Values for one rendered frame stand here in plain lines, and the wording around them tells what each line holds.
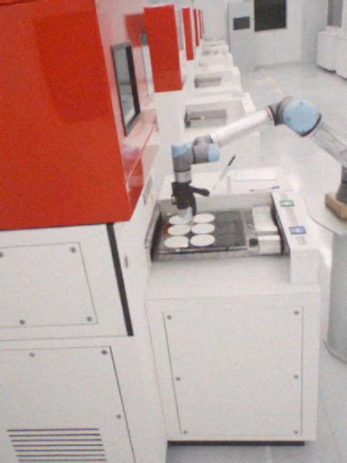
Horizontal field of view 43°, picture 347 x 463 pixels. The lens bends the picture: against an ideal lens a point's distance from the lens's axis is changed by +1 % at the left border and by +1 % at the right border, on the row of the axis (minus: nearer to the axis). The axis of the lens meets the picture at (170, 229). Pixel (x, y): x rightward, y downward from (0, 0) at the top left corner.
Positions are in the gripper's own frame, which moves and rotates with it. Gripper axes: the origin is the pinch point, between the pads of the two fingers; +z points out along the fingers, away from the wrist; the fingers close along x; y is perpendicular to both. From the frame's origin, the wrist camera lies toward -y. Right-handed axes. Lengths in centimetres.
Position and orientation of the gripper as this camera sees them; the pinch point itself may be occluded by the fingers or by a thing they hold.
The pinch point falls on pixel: (192, 221)
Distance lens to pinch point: 193.1
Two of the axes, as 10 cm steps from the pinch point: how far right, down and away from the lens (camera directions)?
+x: 4.5, 3.4, -8.3
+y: -8.9, 2.9, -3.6
